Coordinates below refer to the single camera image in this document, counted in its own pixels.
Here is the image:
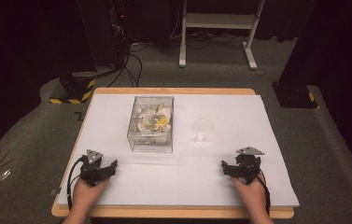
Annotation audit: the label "clear plastic drawer case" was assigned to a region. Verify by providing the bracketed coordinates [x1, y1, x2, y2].
[126, 95, 176, 153]

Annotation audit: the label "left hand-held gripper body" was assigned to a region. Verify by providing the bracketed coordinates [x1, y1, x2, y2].
[79, 148, 105, 188]

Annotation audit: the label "white metal stand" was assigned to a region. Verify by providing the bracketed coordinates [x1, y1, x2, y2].
[178, 0, 266, 71]

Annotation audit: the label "black floor cables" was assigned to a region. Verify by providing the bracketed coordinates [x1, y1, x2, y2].
[106, 43, 144, 89]

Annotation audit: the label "black yellow-striped stand base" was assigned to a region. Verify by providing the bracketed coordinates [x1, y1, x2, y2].
[49, 71, 98, 105]
[271, 81, 318, 109]

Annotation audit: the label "white table mat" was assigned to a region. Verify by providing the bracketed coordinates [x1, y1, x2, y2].
[56, 93, 301, 208]

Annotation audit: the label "person's left hand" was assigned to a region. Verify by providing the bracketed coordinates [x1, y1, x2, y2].
[72, 178, 109, 215]

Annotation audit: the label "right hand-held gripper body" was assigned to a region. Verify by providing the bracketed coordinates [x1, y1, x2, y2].
[235, 146, 266, 186]

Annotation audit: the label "pile of yellow-tagged tea bags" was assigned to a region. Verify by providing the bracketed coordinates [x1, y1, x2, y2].
[133, 104, 173, 146]

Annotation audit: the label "left hand-held gripper cable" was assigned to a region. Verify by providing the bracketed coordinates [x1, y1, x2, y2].
[66, 155, 88, 210]

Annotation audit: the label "black equipment rack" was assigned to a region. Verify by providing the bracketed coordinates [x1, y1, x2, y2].
[109, 0, 129, 68]

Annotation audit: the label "wooden table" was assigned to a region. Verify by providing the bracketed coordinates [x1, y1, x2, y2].
[50, 87, 295, 219]

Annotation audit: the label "person's right hand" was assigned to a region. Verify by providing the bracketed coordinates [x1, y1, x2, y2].
[231, 176, 270, 216]

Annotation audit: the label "cable bundle under stand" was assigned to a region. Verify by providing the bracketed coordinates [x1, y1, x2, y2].
[163, 29, 246, 50]

